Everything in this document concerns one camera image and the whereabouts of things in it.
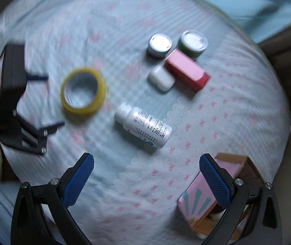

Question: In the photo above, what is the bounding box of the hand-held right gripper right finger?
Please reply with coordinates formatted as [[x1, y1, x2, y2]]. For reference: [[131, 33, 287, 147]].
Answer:
[[199, 154, 283, 245]]

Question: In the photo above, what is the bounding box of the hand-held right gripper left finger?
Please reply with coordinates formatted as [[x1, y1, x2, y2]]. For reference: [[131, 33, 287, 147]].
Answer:
[[11, 152, 95, 245]]

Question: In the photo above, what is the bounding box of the pink cardboard storage box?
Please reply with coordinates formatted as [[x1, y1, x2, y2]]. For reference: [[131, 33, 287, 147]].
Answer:
[[177, 153, 266, 242]]

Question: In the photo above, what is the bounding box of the yellow tape roll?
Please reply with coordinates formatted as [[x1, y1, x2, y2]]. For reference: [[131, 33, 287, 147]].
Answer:
[[60, 67, 107, 114]]

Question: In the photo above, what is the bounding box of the white plastic bottle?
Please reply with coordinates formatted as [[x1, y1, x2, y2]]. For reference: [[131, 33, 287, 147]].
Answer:
[[114, 103, 173, 149]]

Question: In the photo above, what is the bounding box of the pink rectangular box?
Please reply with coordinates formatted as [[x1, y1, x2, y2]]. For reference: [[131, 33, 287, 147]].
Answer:
[[164, 49, 210, 92]]

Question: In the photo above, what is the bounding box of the white earbud case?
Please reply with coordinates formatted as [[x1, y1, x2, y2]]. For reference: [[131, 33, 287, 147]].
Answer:
[[148, 66, 176, 93]]

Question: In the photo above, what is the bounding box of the dark jar with silver lid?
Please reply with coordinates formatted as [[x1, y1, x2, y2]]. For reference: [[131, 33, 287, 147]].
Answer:
[[148, 34, 173, 58]]

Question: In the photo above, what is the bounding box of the green jar with silver lid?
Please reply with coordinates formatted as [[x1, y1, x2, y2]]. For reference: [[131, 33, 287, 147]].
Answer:
[[178, 30, 209, 60]]

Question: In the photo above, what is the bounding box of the light blue printed bedsheet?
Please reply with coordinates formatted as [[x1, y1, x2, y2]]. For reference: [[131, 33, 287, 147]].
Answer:
[[0, 0, 291, 245]]

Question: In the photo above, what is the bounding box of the light blue blanket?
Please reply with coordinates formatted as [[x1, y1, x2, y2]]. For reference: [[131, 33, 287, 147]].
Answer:
[[158, 0, 291, 44]]

